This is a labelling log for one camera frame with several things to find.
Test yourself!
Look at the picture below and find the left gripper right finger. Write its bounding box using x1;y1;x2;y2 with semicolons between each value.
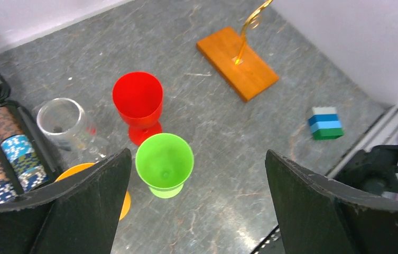
265;150;398;253

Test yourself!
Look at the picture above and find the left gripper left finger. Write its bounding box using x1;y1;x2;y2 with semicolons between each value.
0;148;132;253

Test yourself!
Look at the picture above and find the yellow wine glass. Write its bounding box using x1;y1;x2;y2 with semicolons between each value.
56;162;131;220

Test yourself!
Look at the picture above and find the clear wine glass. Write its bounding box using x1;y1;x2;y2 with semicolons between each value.
36;98;109;162

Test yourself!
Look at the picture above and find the green wine glass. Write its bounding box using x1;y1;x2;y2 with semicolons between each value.
135;133;195;199

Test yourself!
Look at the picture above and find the red wine glass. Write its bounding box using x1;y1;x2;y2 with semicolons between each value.
112;71;164;146

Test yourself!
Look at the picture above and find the black poker chip case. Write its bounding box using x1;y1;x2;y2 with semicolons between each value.
0;75;62;204

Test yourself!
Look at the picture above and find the blue green brick stack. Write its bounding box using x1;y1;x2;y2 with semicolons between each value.
307;106;344;140

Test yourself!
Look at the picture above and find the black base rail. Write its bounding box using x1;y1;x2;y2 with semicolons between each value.
254;107;398;253

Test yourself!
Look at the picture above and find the gold wire glass rack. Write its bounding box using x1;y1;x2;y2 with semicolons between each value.
196;1;280;102

